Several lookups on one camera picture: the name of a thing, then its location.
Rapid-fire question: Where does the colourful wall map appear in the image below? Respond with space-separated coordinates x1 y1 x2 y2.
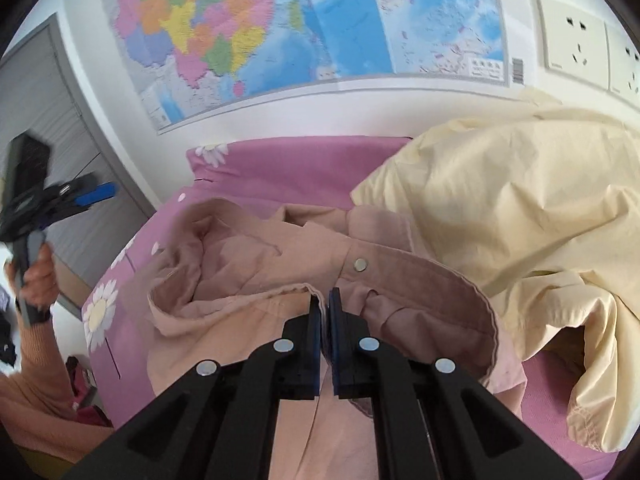
102 0 535 131

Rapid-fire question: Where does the pink floral bed sheet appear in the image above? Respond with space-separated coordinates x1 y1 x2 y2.
86 136 616 479

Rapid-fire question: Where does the left pink knitted sleeve forearm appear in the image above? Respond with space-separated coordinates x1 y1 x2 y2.
1 321 114 464

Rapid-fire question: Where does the left hand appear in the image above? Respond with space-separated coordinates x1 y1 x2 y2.
4 243 60 313

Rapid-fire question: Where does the grey wardrobe door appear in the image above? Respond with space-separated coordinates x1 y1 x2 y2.
1 15 155 316

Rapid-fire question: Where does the dusty pink jacket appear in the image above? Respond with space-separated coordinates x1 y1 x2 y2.
145 197 528 480

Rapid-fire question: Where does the white wall socket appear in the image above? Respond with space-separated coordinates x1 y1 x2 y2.
605 24 639 107
537 0 608 90

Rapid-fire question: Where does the cream yellow garment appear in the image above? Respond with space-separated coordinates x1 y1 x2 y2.
352 94 639 452

